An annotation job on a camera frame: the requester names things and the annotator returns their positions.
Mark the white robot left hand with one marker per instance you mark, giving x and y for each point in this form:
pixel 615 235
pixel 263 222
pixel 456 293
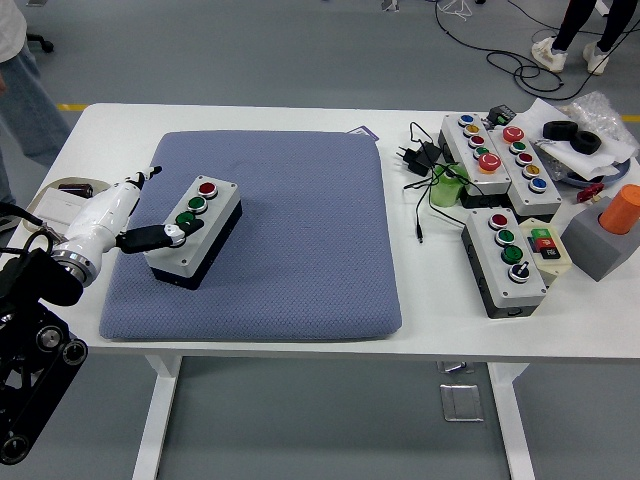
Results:
pixel 105 210

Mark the grey four-button control box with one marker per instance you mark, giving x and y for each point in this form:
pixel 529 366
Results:
pixel 220 200

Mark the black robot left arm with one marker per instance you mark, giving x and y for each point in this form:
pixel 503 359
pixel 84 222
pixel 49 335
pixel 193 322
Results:
pixel 20 285

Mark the five-button box orange-ringed mushroom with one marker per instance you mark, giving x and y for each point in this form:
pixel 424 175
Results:
pixel 454 134

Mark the small dark red cylinder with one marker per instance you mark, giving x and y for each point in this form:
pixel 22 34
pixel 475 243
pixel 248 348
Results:
pixel 75 190

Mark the beige oval tray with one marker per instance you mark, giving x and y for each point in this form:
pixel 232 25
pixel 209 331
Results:
pixel 36 200

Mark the person in jeans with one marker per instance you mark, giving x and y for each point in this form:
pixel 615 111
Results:
pixel 25 100

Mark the black office chair base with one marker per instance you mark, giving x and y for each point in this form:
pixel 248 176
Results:
pixel 42 42

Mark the blue-grey woven mat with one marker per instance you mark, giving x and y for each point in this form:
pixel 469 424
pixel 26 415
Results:
pixel 300 225

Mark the white table leg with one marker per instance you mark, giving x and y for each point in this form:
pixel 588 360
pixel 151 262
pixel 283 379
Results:
pixel 160 415
pixel 510 425

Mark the purple label card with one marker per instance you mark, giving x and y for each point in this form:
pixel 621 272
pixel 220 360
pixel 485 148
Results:
pixel 361 131

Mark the black power adapter plug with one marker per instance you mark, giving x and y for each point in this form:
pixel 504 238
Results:
pixel 417 157

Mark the green plastic cylinder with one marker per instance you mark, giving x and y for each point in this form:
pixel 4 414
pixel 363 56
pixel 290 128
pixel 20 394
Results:
pixel 444 192

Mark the small metal floor fitting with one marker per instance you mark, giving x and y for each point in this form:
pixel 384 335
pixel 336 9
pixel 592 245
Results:
pixel 455 367

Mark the metal floor socket plate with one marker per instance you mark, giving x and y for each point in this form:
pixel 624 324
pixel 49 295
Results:
pixel 462 402

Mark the black terminal module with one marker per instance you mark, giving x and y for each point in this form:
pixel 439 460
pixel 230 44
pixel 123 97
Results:
pixel 500 114

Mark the white paper sheet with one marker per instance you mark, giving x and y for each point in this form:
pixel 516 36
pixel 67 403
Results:
pixel 537 117

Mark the grey block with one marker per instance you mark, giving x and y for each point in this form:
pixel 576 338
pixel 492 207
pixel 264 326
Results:
pixel 590 250

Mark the clear bubble wrap bag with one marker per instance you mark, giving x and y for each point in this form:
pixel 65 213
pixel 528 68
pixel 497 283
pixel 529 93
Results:
pixel 597 112

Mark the person in black trousers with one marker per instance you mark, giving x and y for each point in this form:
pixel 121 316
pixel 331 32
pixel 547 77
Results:
pixel 575 20

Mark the blue-rimmed plate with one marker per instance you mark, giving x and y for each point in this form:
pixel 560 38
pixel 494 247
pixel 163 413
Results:
pixel 617 176

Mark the orange cylinder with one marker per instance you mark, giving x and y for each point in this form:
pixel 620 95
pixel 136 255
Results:
pixel 622 210

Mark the cream three-button switch box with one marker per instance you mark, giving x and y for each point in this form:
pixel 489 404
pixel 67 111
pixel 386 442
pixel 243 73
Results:
pixel 545 245

